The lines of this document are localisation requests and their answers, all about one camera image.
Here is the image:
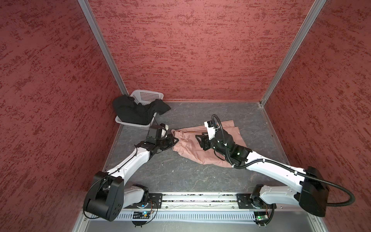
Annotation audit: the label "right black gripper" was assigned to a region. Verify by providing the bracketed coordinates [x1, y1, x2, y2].
[194, 132, 229, 158]

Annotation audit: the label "pink shorts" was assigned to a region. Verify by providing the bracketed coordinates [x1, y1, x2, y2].
[172, 120, 246, 168]

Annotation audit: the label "black shorts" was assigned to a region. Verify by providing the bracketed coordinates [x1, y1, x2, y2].
[113, 95, 171, 125]

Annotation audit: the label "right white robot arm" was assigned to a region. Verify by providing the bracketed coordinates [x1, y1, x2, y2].
[195, 132, 329, 217]

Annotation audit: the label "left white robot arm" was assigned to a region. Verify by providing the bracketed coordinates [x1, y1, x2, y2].
[83, 134, 179, 221]

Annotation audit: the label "white plastic laundry basket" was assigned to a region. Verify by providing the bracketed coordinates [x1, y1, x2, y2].
[115, 90, 164, 130]

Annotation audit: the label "left circuit board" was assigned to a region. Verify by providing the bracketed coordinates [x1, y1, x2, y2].
[132, 211, 151, 220]

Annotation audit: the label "circuit board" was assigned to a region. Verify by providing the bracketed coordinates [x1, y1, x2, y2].
[254, 211, 269, 225]
[132, 211, 151, 220]

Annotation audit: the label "right circuit board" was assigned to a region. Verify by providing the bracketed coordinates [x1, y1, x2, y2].
[254, 211, 269, 225]

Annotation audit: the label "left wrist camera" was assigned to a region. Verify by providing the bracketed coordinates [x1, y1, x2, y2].
[146, 123, 169, 144]

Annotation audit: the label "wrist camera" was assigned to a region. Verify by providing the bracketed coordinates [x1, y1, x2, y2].
[204, 121, 219, 140]
[146, 123, 169, 144]

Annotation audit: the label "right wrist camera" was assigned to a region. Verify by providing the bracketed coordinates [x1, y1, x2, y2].
[204, 121, 219, 140]

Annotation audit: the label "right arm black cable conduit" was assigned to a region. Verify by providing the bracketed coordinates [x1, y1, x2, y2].
[211, 114, 356, 207]

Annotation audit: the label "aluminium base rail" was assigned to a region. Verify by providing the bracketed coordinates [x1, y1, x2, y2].
[122, 186, 304, 211]

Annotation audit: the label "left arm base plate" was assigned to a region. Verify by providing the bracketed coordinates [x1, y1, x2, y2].
[136, 193, 163, 209]

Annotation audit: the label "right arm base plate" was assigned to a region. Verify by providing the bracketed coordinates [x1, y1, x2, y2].
[236, 193, 277, 210]

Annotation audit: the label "white slotted cable duct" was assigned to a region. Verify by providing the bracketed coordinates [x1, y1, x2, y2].
[116, 211, 255, 222]

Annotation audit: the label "left aluminium corner post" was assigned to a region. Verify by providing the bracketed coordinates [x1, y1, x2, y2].
[78, 0, 128, 95]

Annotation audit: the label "aluminium corner post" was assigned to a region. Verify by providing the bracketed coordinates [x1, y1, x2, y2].
[260, 0, 327, 108]
[78, 0, 128, 95]

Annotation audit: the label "right aluminium corner post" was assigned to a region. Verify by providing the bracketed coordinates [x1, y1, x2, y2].
[260, 0, 327, 108]

